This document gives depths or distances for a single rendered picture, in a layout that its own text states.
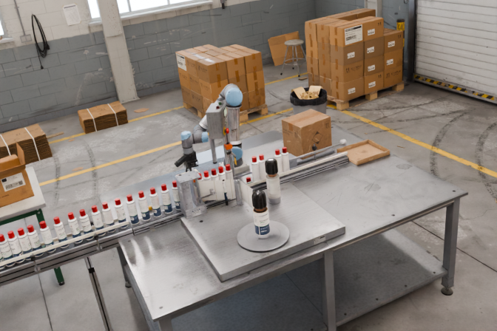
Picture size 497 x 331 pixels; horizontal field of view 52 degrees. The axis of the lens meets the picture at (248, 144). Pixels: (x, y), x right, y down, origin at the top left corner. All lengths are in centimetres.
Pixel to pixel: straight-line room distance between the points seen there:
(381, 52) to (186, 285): 523
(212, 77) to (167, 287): 425
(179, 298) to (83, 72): 619
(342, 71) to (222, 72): 161
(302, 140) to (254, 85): 328
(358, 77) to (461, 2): 162
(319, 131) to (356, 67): 327
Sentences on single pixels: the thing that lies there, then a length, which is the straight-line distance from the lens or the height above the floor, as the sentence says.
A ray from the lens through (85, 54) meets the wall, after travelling 848.
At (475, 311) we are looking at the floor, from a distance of 391.
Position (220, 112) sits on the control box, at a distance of 324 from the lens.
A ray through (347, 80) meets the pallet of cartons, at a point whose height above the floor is 43.
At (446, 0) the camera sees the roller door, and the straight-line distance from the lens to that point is 756.
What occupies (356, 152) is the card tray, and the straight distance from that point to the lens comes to 401.
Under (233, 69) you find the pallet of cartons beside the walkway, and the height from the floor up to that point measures 75.
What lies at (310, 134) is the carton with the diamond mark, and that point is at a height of 104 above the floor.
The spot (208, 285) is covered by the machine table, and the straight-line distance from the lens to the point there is 279.
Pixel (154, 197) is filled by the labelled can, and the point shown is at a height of 103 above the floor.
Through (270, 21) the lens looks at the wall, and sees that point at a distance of 962.
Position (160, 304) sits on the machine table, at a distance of 275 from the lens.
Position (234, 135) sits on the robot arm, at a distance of 361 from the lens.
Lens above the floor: 258
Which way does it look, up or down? 24 degrees down
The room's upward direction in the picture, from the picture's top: 7 degrees counter-clockwise
